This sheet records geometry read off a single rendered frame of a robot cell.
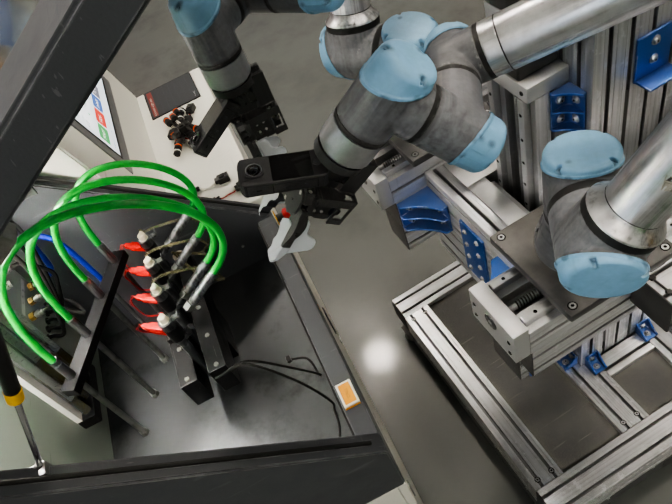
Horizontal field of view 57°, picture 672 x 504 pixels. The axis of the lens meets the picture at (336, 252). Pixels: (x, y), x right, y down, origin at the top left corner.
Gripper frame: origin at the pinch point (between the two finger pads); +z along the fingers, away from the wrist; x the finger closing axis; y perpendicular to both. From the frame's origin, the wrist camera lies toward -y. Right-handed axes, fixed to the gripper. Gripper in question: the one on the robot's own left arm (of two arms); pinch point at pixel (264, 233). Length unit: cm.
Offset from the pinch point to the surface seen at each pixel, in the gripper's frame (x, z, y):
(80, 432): -7, 64, -14
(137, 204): 10.1, 9.4, -15.2
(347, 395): -17.2, 23.7, 23.8
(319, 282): 65, 121, 92
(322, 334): -2.6, 28.8, 25.1
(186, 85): 97, 60, 19
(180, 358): 0.9, 47.2, 2.3
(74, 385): -4, 48, -18
